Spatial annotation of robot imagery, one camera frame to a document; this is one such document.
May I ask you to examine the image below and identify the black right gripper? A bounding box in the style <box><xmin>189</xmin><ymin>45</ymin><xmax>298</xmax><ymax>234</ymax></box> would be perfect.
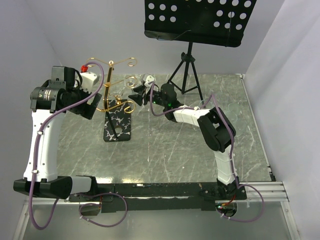
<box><xmin>128</xmin><ymin>84</ymin><xmax>168</xmax><ymax>108</ymax></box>

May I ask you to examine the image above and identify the gold wine glass rack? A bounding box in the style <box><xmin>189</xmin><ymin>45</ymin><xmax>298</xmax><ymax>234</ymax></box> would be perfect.
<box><xmin>86</xmin><ymin>57</ymin><xmax>138</xmax><ymax>114</ymax></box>

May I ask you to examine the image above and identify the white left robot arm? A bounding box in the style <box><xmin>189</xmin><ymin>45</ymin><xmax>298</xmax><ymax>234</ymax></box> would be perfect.
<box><xmin>13</xmin><ymin>65</ymin><xmax>102</xmax><ymax>201</ymax></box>

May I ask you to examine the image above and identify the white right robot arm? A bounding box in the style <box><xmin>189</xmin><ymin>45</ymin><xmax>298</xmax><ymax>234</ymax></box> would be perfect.
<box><xmin>128</xmin><ymin>81</ymin><xmax>239</xmax><ymax>200</ymax></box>

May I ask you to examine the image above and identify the black marble rack base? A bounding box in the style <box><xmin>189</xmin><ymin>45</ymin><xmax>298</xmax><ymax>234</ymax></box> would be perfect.
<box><xmin>103</xmin><ymin>99</ymin><xmax>131</xmax><ymax>142</ymax></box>

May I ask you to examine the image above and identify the black music stand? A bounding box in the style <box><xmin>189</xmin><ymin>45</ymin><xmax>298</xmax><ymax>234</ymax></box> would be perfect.
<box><xmin>144</xmin><ymin>0</ymin><xmax>256</xmax><ymax>94</ymax></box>

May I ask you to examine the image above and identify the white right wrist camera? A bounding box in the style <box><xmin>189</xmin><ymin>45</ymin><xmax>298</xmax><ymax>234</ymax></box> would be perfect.
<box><xmin>143</xmin><ymin>75</ymin><xmax>155</xmax><ymax>88</ymax></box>

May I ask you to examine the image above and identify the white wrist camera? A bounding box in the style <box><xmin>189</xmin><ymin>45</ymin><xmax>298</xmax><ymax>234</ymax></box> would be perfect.
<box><xmin>80</xmin><ymin>65</ymin><xmax>100</xmax><ymax>93</ymax></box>
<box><xmin>143</xmin><ymin>75</ymin><xmax>155</xmax><ymax>88</ymax></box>

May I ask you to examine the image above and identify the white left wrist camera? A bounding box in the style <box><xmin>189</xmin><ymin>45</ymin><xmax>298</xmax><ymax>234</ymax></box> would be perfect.
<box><xmin>80</xmin><ymin>65</ymin><xmax>100</xmax><ymax>93</ymax></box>

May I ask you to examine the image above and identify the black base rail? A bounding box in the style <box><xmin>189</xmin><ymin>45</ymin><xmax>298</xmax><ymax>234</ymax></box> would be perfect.
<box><xmin>69</xmin><ymin>182</ymin><xmax>247</xmax><ymax>213</ymax></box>

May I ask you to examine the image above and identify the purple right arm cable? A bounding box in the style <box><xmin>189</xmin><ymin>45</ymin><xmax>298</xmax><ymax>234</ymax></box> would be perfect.
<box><xmin>148</xmin><ymin>83</ymin><xmax>265</xmax><ymax>223</ymax></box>

